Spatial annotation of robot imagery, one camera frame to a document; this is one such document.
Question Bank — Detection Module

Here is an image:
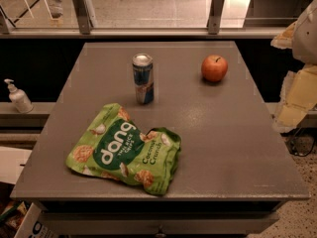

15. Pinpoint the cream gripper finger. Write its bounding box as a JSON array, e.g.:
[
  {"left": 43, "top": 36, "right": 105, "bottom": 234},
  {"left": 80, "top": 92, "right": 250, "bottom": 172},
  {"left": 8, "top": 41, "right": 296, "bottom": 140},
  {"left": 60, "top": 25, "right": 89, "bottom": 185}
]
[
  {"left": 270, "top": 22, "right": 296, "bottom": 50},
  {"left": 272, "top": 64, "right": 317, "bottom": 133}
]

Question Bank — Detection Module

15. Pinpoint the red bull can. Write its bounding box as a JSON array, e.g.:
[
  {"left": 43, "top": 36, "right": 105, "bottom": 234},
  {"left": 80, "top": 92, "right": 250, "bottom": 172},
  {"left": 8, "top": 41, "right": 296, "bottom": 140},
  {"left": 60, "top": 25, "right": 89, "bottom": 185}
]
[{"left": 132, "top": 54, "right": 154, "bottom": 104}]

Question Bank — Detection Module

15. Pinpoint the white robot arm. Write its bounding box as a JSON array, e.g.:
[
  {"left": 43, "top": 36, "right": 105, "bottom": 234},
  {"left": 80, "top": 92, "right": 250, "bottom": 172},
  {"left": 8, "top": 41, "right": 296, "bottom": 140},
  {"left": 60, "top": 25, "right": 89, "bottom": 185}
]
[{"left": 270, "top": 0, "right": 317, "bottom": 133}]

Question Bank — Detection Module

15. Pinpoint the red apple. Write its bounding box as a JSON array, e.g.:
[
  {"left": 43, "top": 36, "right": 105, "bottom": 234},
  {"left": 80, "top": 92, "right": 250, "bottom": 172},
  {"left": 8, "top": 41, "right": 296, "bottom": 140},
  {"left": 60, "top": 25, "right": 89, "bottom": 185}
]
[{"left": 201, "top": 55, "right": 228, "bottom": 82}]

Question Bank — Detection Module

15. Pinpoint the green dang chips bag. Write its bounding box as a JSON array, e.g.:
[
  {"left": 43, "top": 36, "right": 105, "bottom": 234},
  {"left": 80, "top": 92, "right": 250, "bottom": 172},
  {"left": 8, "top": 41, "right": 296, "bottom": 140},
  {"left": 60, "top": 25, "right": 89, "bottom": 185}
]
[{"left": 65, "top": 103, "right": 181, "bottom": 195}]

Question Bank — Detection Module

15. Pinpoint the grey table drawer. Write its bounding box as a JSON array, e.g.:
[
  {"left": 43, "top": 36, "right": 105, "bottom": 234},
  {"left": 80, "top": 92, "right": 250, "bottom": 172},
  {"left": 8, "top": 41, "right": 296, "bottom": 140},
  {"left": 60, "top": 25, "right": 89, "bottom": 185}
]
[{"left": 40, "top": 212, "right": 279, "bottom": 237}]

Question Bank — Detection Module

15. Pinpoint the white pump bottle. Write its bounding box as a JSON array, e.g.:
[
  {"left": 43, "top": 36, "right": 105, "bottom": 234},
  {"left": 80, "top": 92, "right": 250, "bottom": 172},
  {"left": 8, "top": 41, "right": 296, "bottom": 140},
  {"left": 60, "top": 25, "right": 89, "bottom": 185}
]
[{"left": 4, "top": 78, "right": 33, "bottom": 113}]

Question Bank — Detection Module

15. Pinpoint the white cardboard box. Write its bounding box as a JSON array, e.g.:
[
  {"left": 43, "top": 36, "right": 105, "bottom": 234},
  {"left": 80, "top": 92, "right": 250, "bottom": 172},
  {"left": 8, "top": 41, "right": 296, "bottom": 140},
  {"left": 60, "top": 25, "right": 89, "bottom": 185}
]
[{"left": 14, "top": 203, "right": 58, "bottom": 238}]

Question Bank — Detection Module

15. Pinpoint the black floor cable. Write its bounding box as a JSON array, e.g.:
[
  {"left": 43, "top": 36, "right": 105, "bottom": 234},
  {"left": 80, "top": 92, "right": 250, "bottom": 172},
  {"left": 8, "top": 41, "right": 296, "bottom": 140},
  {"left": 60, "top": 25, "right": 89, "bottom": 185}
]
[{"left": 286, "top": 127, "right": 317, "bottom": 158}]

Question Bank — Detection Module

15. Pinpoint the right metal railing post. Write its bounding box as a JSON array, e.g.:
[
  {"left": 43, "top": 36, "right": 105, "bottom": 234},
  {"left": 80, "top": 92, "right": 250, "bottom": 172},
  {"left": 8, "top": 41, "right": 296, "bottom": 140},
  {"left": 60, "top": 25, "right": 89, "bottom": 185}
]
[{"left": 207, "top": 0, "right": 225, "bottom": 35}]

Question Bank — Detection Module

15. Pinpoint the metal railing post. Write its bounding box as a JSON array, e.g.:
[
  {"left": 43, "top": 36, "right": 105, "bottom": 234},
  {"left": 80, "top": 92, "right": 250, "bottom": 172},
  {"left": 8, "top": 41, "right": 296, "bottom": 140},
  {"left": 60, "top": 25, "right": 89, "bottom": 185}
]
[
  {"left": 72, "top": 0, "right": 97, "bottom": 35},
  {"left": 207, "top": 0, "right": 225, "bottom": 35}
]

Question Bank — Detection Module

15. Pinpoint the left metal railing post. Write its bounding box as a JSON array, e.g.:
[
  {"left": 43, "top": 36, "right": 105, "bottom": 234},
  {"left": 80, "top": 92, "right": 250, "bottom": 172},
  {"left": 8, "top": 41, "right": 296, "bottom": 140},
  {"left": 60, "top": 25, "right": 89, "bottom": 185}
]
[{"left": 72, "top": 0, "right": 97, "bottom": 35}]

